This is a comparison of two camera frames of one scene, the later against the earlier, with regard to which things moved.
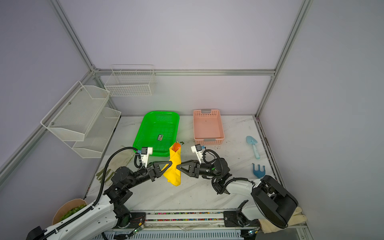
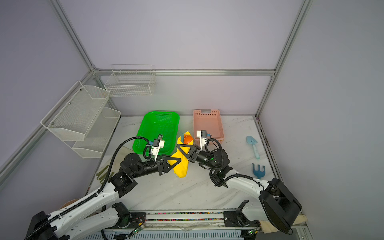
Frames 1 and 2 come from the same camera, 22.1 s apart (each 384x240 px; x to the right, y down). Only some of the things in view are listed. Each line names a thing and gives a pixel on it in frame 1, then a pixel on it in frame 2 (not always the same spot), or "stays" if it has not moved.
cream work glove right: (266, 226) stays
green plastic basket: (159, 130) stays
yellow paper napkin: (172, 173) to (171, 162)
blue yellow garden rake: (258, 173) stays
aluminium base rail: (187, 220) stays
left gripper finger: (162, 166) to (166, 158)
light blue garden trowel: (251, 140) stays
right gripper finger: (187, 169) to (189, 155)
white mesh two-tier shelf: (81, 122) stays
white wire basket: (131, 80) stays
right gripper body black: (206, 170) to (204, 158)
